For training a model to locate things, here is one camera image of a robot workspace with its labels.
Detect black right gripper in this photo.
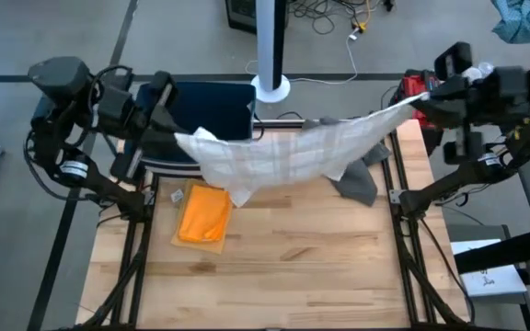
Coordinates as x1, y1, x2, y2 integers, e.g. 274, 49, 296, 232
410, 40, 490, 166

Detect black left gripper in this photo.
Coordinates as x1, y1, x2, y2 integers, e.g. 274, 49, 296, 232
98, 70, 188, 184

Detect pale orange waffle towel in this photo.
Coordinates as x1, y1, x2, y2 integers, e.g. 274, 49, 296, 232
169, 178, 235, 256

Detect white towel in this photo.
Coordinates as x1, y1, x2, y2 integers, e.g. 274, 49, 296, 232
174, 91, 432, 208

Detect grey towel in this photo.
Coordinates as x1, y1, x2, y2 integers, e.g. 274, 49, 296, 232
301, 116, 393, 208

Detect red tool bag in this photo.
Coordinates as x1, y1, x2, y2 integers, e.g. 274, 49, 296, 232
386, 68, 445, 144

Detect yellow label wipes canister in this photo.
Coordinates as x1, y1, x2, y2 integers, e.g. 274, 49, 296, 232
460, 66, 483, 83

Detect navy white striped fabric bin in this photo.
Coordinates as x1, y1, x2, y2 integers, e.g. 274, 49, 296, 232
124, 81, 258, 179

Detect teal patterned cloth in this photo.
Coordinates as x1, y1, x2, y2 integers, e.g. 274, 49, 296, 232
490, 0, 530, 45

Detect black box device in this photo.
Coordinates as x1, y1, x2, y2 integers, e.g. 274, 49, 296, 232
225, 0, 259, 35

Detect black flat bar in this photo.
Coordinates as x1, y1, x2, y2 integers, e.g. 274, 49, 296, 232
453, 229, 530, 276

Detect white paper sheet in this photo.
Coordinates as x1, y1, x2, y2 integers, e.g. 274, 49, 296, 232
451, 238, 528, 298

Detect white power cable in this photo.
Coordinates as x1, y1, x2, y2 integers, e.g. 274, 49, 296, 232
245, 28, 361, 86

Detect tangled black floor cables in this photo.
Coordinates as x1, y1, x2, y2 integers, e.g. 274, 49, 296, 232
287, 0, 386, 36

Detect black aluminium table frame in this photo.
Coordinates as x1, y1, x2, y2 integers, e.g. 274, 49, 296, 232
60, 119, 478, 331

